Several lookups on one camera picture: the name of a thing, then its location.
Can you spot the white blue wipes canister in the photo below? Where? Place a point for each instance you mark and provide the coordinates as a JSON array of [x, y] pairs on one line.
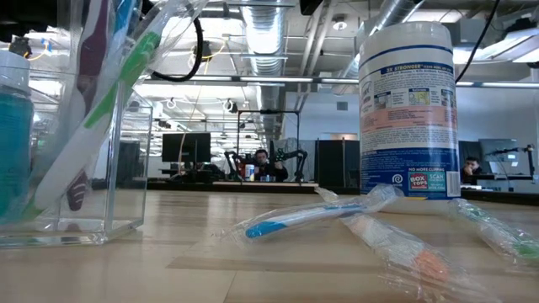
[[408, 126]]

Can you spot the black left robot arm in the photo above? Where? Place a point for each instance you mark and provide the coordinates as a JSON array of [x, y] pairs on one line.
[[25, 17]]

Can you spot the purple white toothbrush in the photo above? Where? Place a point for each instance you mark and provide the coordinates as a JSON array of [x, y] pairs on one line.
[[92, 50]]

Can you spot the green white toothbrush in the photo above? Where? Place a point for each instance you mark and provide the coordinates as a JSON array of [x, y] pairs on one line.
[[497, 233], [84, 147]]

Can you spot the white blue background canister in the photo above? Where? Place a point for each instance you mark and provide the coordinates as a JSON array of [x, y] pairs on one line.
[[249, 172]]

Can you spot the grey computer monitor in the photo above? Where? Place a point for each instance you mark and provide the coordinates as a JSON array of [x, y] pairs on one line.
[[499, 149]]

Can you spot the wooden background table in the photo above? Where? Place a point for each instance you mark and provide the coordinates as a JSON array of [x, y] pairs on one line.
[[265, 184]]

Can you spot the person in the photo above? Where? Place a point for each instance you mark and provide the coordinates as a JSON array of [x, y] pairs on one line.
[[471, 166], [263, 162]]

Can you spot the black boom stand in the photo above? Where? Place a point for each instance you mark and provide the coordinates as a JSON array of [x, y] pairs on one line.
[[529, 162]]

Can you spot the black overhead camera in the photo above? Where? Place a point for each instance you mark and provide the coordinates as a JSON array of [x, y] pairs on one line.
[[202, 49]]

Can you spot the black metal rig frame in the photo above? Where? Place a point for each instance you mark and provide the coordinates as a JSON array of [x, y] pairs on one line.
[[269, 112]]

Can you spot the black cabinet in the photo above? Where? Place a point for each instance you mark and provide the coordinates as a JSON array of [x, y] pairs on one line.
[[337, 164]]

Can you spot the grey wall vent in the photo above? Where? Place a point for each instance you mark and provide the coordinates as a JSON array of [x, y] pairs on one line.
[[342, 105]]

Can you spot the overhead LED light bar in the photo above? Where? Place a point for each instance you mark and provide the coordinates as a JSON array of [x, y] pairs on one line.
[[273, 79]]

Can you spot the round ceiling light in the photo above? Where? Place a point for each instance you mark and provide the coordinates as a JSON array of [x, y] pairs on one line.
[[339, 24]]

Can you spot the black computer monitor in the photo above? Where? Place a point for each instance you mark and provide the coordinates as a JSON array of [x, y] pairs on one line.
[[186, 147]]

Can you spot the silver spiral ventilation duct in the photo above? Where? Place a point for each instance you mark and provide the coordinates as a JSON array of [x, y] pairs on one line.
[[265, 42]]

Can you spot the teal mouthwash bottle white cap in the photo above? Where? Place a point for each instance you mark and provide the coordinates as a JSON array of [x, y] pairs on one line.
[[14, 147]]

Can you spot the silver ceiling pipe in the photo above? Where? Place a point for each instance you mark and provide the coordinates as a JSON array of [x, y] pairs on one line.
[[391, 12]]

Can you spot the orange white toothbrush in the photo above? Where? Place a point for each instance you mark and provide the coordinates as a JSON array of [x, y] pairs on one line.
[[431, 265]]

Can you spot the black background robot arm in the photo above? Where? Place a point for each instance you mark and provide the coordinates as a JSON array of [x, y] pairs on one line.
[[231, 162], [295, 157]]

